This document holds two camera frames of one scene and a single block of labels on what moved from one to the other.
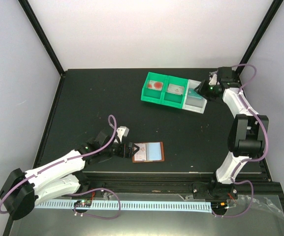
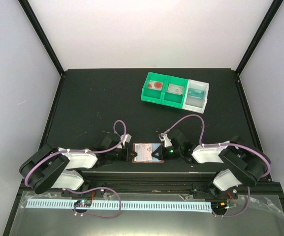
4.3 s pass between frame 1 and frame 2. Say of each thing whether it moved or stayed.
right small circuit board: stayed
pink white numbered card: stayed
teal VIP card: stayed
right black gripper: moved
